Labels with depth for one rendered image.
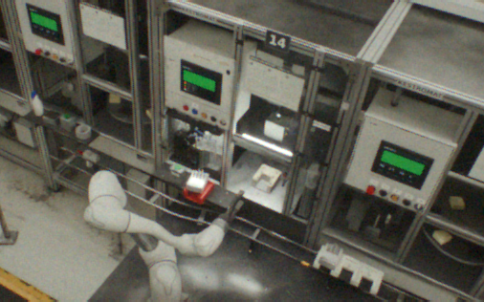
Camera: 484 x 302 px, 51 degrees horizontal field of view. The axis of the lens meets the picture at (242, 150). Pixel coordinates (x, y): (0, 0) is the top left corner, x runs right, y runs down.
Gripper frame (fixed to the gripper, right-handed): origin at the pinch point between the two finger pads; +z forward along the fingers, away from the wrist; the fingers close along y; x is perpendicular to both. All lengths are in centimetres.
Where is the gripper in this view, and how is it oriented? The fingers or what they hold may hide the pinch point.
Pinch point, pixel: (240, 199)
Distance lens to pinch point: 278.9
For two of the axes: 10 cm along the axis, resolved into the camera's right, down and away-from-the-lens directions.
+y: 0.9, -7.4, -6.7
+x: -8.8, -3.7, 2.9
